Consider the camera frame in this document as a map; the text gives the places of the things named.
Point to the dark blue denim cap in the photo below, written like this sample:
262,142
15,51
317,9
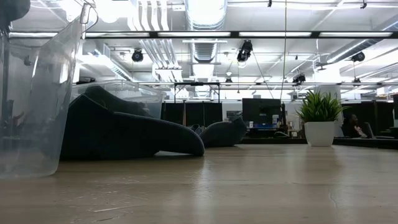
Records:
124,137

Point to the grey cap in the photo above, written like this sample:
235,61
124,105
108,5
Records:
12,9

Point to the black monitor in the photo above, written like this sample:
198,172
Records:
261,110

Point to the white LED light strip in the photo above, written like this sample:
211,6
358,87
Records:
275,34
356,34
118,34
34,35
192,34

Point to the green plant in white pot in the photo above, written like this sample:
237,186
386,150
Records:
318,133

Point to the person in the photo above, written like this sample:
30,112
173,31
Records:
353,126

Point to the black overhead camera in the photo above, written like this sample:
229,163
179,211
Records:
245,49

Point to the black hanging camera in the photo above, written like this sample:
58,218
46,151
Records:
137,56
358,57
299,78

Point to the silver ventilation duct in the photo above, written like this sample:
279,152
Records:
205,15

